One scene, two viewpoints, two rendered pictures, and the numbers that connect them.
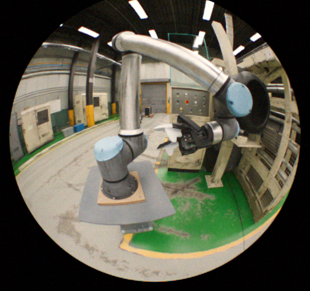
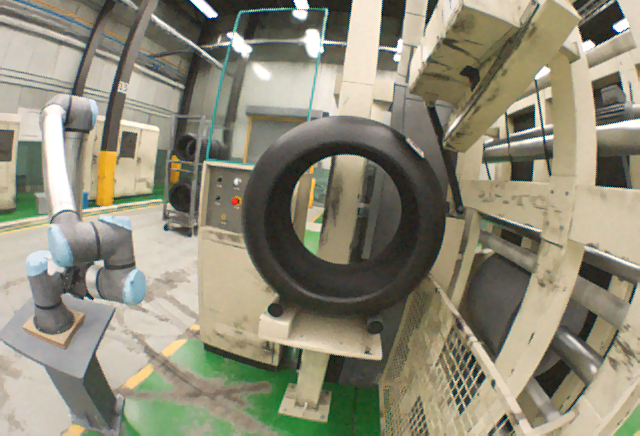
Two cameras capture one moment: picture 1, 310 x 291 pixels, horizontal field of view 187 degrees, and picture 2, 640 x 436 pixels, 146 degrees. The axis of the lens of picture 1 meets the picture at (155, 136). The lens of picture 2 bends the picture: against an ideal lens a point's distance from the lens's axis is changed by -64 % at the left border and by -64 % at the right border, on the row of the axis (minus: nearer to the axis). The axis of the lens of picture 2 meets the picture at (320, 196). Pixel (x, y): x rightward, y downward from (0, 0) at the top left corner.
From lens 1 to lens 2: 77 cm
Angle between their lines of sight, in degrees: 15
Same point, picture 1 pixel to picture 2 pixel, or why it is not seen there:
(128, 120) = not seen: hidden behind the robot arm
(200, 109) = not seen: hidden behind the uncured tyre
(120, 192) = (45, 323)
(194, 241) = not seen: outside the picture
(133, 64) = (69, 152)
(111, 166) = (36, 285)
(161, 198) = (82, 356)
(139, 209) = (54, 353)
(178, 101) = (220, 199)
